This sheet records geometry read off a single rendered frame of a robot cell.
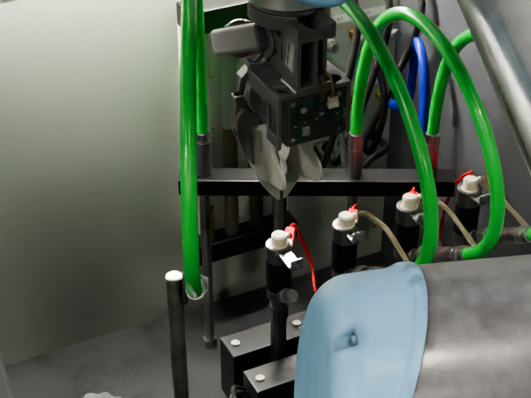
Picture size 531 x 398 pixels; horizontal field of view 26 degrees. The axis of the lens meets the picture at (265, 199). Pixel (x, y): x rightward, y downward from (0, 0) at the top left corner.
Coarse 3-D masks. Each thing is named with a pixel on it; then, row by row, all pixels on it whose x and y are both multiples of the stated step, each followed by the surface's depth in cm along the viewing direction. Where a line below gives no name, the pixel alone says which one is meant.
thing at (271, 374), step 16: (288, 320) 133; (224, 336) 131; (240, 336) 131; (256, 336) 131; (288, 336) 131; (224, 352) 131; (240, 352) 129; (256, 352) 129; (288, 352) 132; (224, 368) 132; (240, 368) 130; (256, 368) 127; (272, 368) 127; (288, 368) 127; (224, 384) 134; (240, 384) 131; (256, 384) 125; (272, 384) 125; (288, 384) 125
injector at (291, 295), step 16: (288, 240) 121; (272, 256) 120; (272, 272) 121; (288, 272) 122; (272, 288) 123; (288, 288) 122; (272, 304) 125; (272, 320) 126; (272, 336) 127; (272, 352) 128
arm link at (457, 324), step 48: (336, 288) 55; (384, 288) 54; (432, 288) 54; (480, 288) 54; (528, 288) 54; (336, 336) 53; (384, 336) 52; (432, 336) 52; (480, 336) 52; (528, 336) 53; (336, 384) 52; (384, 384) 51; (432, 384) 52; (480, 384) 52; (528, 384) 52
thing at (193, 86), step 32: (192, 0) 100; (192, 32) 98; (192, 64) 96; (192, 96) 95; (192, 128) 95; (192, 160) 94; (192, 192) 94; (192, 224) 95; (192, 256) 96; (192, 288) 100
